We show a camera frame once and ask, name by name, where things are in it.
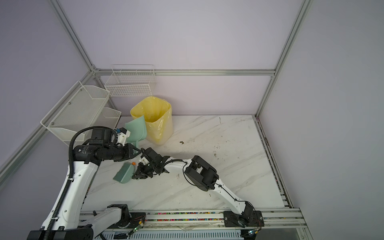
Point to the white wire wall basket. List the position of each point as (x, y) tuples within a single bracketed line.
[(131, 81)]

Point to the green hand brush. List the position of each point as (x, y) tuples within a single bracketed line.
[(124, 175)]

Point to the yellow lined trash bin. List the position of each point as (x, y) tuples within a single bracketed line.
[(157, 113)]

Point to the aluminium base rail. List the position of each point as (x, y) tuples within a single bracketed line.
[(286, 224)]

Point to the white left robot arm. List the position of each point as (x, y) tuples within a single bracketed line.
[(88, 148)]

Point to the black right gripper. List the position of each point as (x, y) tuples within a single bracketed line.
[(141, 175)]

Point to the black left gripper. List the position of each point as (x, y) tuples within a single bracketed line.
[(129, 152)]

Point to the green plastic dustpan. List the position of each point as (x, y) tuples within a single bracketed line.
[(136, 131)]

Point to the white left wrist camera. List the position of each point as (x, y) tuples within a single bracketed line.
[(122, 135)]

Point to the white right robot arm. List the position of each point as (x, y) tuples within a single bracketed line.
[(200, 174)]

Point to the white mesh wall shelf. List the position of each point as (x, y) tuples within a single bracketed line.
[(83, 106)]

